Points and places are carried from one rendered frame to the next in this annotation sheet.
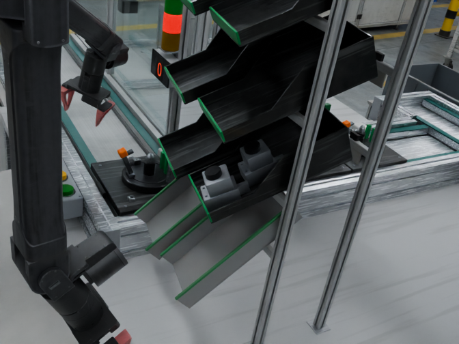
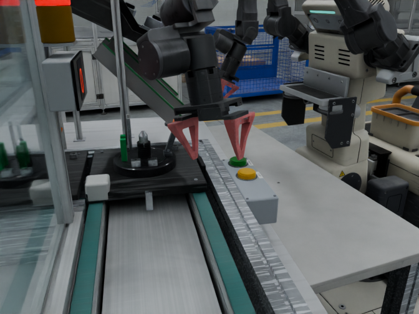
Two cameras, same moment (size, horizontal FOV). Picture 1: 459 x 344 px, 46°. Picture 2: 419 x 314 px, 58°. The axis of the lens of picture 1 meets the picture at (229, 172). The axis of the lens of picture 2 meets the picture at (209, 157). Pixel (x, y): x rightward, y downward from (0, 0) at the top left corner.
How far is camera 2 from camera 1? 2.04 m
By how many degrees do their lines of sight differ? 123
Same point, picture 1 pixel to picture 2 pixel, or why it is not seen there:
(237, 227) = not seen: hidden behind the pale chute
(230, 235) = not seen: hidden behind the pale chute
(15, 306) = (268, 157)
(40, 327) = (250, 149)
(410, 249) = not seen: outside the picture
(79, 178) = (222, 174)
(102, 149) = (177, 255)
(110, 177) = (187, 167)
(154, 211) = (167, 115)
